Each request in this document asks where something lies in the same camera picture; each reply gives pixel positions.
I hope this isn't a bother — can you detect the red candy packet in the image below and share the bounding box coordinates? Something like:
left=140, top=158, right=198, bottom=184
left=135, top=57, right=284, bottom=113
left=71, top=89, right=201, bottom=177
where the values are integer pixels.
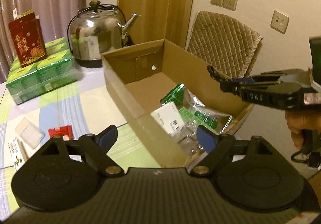
left=48, top=125, right=73, bottom=140

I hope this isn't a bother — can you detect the clear plastic tray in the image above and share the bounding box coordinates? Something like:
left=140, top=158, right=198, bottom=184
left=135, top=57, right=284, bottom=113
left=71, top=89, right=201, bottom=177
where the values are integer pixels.
left=15, top=118, right=45, bottom=149

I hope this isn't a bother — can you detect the white ointment box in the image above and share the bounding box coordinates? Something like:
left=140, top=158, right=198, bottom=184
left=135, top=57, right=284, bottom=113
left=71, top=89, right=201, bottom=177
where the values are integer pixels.
left=8, top=137, right=29, bottom=171

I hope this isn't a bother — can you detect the person's right hand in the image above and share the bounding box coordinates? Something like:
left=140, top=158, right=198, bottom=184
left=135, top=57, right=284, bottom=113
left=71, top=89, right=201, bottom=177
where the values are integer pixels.
left=285, top=110, right=321, bottom=149

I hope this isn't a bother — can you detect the plaid tablecloth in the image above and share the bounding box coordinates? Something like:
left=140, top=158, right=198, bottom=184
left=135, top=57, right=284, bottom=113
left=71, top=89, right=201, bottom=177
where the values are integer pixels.
left=1, top=68, right=159, bottom=220

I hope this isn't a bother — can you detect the silver green foil pouch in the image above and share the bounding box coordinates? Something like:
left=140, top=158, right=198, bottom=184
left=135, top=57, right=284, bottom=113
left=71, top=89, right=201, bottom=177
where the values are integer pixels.
left=160, top=83, right=235, bottom=158

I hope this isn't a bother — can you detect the white medicine box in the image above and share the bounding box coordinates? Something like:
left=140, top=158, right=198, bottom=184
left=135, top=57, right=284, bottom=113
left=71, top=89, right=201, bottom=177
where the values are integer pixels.
left=151, top=101, right=184, bottom=136

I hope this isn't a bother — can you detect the brown cardboard box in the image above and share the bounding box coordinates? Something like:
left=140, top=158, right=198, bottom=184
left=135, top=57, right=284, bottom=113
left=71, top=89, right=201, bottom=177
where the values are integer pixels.
left=101, top=39, right=253, bottom=168

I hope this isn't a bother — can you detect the quilted beige chair cushion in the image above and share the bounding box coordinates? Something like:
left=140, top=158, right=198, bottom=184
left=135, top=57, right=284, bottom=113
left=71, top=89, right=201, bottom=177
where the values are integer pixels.
left=187, top=11, right=263, bottom=77

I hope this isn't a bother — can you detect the green tissue pack bundle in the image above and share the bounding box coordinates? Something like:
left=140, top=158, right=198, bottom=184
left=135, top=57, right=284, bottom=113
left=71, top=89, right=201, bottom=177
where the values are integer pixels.
left=6, top=37, right=77, bottom=105

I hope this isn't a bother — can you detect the stainless steel kettle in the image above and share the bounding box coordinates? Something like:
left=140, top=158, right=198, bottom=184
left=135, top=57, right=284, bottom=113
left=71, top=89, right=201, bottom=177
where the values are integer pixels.
left=67, top=1, right=140, bottom=68

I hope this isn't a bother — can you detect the red gift box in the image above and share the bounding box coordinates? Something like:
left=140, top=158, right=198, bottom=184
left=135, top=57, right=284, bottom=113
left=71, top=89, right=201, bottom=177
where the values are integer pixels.
left=8, top=9, right=47, bottom=68

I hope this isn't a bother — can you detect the single wall outlet plate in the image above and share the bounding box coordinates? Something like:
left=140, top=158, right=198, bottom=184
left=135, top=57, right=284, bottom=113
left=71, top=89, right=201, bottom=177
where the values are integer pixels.
left=270, top=11, right=290, bottom=34

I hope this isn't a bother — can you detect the double wall socket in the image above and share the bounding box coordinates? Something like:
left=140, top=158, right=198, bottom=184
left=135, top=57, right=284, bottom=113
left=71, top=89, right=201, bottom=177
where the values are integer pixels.
left=210, top=0, right=239, bottom=12

